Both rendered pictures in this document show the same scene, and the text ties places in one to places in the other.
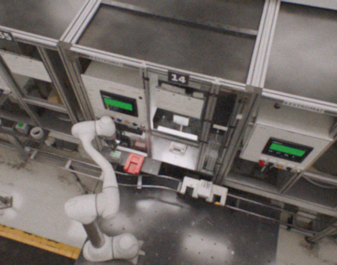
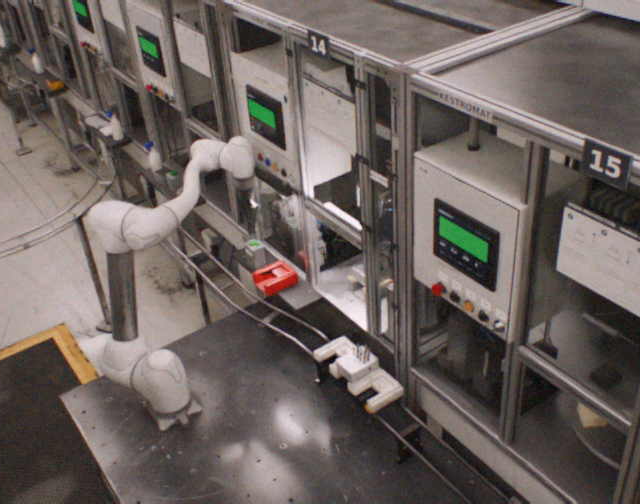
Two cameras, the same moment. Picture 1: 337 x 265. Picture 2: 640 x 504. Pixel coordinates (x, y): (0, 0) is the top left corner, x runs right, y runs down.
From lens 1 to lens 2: 1.79 m
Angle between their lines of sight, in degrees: 37
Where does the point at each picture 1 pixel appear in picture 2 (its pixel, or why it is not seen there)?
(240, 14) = (504, 15)
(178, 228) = (275, 425)
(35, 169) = (181, 304)
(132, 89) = (276, 77)
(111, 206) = (143, 223)
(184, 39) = (380, 20)
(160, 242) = (227, 426)
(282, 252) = not seen: outside the picture
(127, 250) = (152, 370)
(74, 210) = (98, 209)
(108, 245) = (134, 351)
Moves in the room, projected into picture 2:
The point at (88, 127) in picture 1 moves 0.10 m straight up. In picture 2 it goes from (212, 145) to (208, 123)
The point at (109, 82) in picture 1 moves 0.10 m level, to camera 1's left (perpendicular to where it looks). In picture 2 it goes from (255, 65) to (236, 60)
